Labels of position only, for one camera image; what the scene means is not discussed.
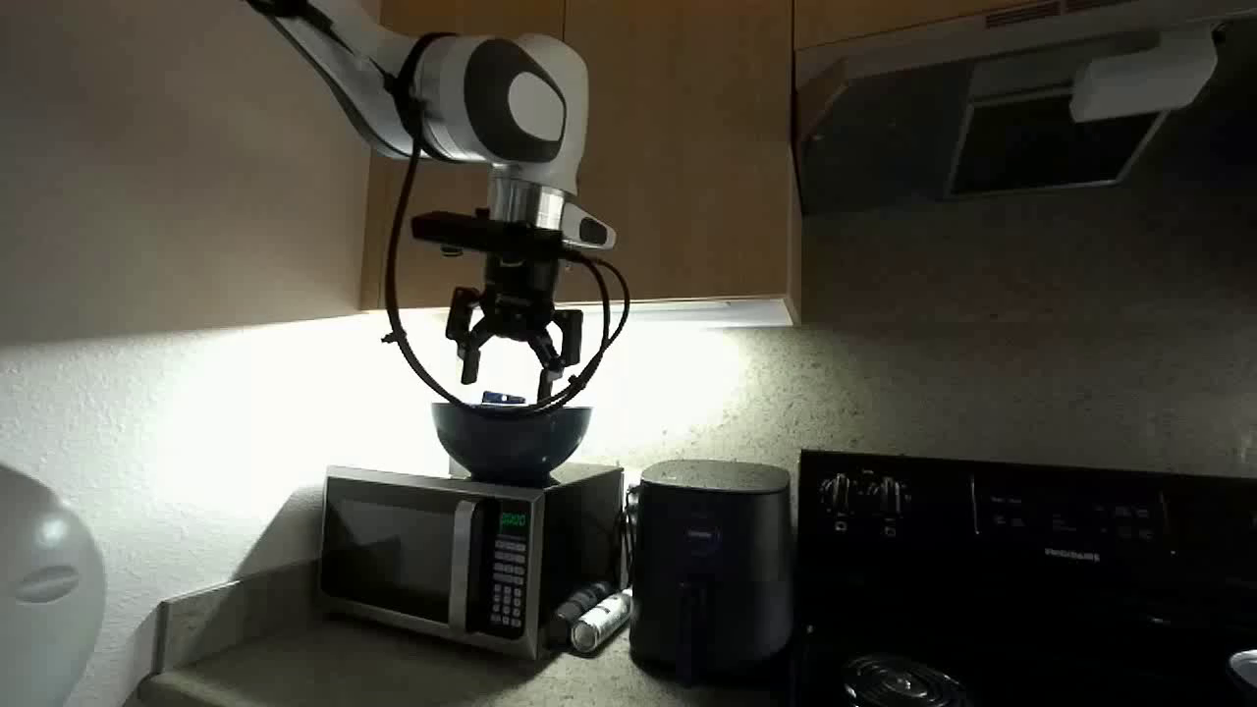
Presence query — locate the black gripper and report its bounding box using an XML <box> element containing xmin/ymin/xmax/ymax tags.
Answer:
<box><xmin>442</xmin><ymin>239</ymin><xmax>587</xmax><ymax>406</ymax></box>

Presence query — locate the blue bowl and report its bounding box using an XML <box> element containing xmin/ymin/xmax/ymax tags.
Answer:
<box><xmin>429</xmin><ymin>396</ymin><xmax>598</xmax><ymax>492</ymax></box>

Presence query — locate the black air fryer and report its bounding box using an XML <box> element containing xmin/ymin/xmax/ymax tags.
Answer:
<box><xmin>623</xmin><ymin>456</ymin><xmax>797</xmax><ymax>687</ymax></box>

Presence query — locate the silver microwave oven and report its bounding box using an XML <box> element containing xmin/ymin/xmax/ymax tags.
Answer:
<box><xmin>319</xmin><ymin>461</ymin><xmax>633</xmax><ymax>664</ymax></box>

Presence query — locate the white labelled spice bottle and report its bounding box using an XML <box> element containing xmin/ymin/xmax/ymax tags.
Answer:
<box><xmin>545</xmin><ymin>577</ymin><xmax>640</xmax><ymax>659</ymax></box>

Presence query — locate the steel range hood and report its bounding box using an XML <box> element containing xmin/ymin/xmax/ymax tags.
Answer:
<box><xmin>790</xmin><ymin>0</ymin><xmax>1257</xmax><ymax>219</ymax></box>

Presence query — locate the shiny dark pot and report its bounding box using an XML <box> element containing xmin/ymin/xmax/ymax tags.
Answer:
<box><xmin>835</xmin><ymin>651</ymin><xmax>974</xmax><ymax>707</ymax></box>

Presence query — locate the white rounded appliance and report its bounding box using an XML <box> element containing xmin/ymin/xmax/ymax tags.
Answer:
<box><xmin>0</xmin><ymin>461</ymin><xmax>109</xmax><ymax>707</ymax></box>

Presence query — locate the black kitchen stove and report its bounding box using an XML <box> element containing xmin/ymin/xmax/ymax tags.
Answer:
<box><xmin>790</xmin><ymin>450</ymin><xmax>1257</xmax><ymax>707</ymax></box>

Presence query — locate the white box on hood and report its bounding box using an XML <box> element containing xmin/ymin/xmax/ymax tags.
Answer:
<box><xmin>1065</xmin><ymin>24</ymin><xmax>1224</xmax><ymax>129</ymax></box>

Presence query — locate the grey wrist camera bar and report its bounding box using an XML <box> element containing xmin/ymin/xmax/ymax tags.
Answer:
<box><xmin>409</xmin><ymin>200</ymin><xmax>621</xmax><ymax>256</ymax></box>

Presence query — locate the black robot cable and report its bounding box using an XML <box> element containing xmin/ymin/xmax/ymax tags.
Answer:
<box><xmin>379</xmin><ymin>125</ymin><xmax>636</xmax><ymax>422</ymax></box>

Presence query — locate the wooden wall cabinet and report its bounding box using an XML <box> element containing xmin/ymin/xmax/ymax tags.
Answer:
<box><xmin>356</xmin><ymin>0</ymin><xmax>805</xmax><ymax>329</ymax></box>

